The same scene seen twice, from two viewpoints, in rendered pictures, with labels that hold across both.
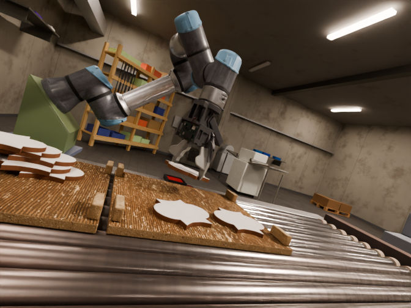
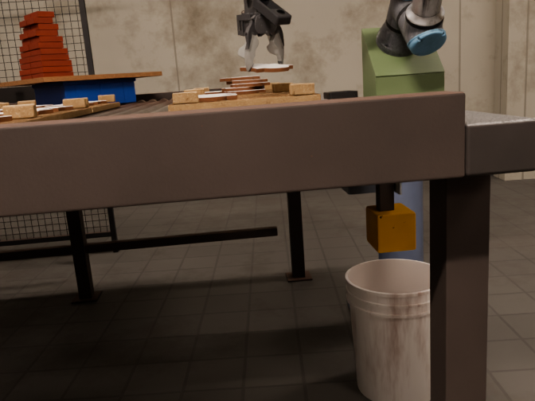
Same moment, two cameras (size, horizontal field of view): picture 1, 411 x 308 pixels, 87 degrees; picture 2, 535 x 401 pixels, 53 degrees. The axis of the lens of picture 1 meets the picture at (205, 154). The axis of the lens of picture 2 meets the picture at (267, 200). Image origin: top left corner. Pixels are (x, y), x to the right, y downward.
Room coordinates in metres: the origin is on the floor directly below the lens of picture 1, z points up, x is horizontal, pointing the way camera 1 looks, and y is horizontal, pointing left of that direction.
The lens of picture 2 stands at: (1.10, -1.37, 0.98)
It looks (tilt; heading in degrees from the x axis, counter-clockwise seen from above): 13 degrees down; 109
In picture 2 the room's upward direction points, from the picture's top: 4 degrees counter-clockwise
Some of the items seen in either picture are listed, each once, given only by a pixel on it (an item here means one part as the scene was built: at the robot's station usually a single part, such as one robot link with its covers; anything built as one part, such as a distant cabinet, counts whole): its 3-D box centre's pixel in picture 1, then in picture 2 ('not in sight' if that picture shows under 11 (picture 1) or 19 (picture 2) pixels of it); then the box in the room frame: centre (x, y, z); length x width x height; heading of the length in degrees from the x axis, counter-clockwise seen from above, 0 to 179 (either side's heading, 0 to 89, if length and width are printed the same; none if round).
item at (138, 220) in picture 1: (191, 206); (242, 99); (0.57, -0.01, 0.93); 0.41 x 0.35 x 0.02; 113
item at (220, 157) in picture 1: (224, 158); not in sight; (8.58, -0.80, 0.58); 0.65 x 0.53 x 1.16; 109
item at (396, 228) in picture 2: not in sight; (389, 190); (0.98, -0.27, 0.74); 0.09 x 0.08 x 0.24; 113
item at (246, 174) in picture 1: (247, 172); not in sight; (5.97, -1.26, 0.60); 2.54 x 0.66 x 1.20; 19
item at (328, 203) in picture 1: (331, 205); not in sight; (8.44, -5.32, 0.22); 1.24 x 0.85 x 0.45; 108
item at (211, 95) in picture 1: (213, 99); not in sight; (0.62, 0.03, 1.23); 0.08 x 0.08 x 0.05
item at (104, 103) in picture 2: not in sight; (49, 107); (-0.07, 0.02, 0.94); 0.41 x 0.35 x 0.04; 113
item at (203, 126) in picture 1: (200, 124); (256, 13); (0.61, 0.04, 1.15); 0.09 x 0.08 x 0.12; 147
